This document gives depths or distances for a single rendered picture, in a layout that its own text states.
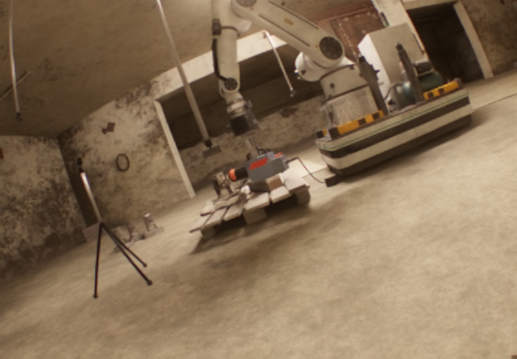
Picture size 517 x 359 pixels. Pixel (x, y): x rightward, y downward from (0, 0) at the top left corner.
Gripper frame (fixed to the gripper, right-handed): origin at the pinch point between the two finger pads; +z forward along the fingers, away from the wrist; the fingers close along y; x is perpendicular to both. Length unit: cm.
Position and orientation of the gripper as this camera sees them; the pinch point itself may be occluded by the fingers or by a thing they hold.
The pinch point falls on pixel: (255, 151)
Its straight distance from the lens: 205.5
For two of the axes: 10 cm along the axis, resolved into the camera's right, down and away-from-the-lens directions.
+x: -8.7, 3.3, 3.6
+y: 3.2, -1.8, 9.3
